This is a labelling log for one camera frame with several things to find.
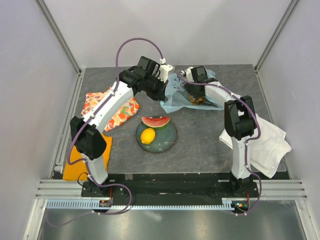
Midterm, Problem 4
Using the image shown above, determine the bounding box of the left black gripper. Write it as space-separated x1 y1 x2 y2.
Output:
144 74 169 102

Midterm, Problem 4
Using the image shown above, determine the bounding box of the light blue plastic bag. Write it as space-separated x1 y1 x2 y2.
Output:
160 73 224 114

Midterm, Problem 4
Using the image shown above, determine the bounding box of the fake watermelon slice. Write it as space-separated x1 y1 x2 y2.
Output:
141 116 171 130

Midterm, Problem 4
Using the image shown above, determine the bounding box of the yellow fake lemon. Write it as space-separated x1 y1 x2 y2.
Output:
140 128 156 145

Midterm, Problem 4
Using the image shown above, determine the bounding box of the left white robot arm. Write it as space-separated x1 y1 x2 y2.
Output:
70 56 175 197

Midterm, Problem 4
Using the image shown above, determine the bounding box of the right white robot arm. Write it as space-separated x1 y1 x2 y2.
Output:
178 66 257 197

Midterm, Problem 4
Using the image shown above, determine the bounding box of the fake brown grape bunch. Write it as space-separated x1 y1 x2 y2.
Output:
188 94 219 108

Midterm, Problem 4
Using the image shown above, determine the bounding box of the blue ceramic plate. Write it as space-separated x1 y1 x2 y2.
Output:
135 120 178 154

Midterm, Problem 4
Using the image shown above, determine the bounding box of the floral orange cloth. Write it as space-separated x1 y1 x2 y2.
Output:
80 87 140 132

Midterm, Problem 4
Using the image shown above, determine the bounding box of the white towel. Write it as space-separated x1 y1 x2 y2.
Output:
219 115 292 179

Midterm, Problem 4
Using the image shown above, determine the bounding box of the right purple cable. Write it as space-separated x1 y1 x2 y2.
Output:
176 71 263 217

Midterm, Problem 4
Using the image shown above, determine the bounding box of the purple cable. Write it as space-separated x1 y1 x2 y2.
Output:
176 71 263 217
44 37 166 228

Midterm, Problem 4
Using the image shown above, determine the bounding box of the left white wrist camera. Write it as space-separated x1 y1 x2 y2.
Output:
158 58 175 83

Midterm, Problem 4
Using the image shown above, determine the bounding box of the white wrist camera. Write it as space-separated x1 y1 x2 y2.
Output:
179 66 194 83
158 58 175 83

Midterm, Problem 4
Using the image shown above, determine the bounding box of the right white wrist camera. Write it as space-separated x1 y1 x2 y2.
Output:
179 66 194 83

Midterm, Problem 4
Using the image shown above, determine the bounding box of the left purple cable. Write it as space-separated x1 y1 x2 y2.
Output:
44 37 166 228

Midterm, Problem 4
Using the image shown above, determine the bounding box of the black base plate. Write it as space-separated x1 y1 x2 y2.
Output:
81 172 259 199

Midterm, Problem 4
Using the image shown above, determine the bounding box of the light blue cable duct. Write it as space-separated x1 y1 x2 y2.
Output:
46 199 240 211

